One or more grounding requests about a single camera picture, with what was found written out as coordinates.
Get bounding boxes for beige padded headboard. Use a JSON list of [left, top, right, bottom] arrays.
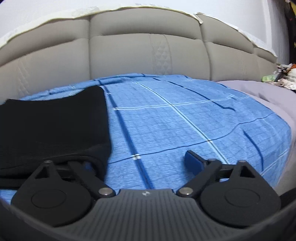
[[1, 8, 276, 100]]

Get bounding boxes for blue checkered bed sheet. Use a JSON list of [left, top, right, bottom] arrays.
[[1, 73, 292, 201]]

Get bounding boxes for cluttered items beside bed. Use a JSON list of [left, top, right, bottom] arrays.
[[261, 64, 296, 92]]

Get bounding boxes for black pants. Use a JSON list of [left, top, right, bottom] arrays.
[[1, 86, 111, 189]]

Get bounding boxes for lavender bed sheet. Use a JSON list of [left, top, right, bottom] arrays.
[[219, 80, 295, 195]]

